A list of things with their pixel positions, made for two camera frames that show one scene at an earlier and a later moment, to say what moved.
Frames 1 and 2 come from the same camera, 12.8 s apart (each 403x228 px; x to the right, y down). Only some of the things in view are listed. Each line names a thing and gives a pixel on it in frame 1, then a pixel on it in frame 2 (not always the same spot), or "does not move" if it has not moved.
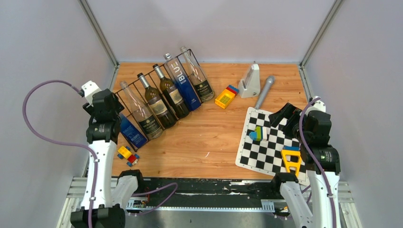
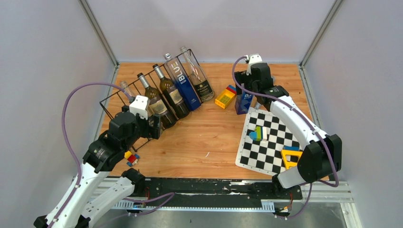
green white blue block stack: x=259 y=134 does not move
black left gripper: x=89 y=110 → x=151 y=130
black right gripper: x=289 y=111 → x=243 y=77
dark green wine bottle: x=171 y=94 does not move
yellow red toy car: x=124 y=153 does not move
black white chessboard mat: x=260 y=144 does not move
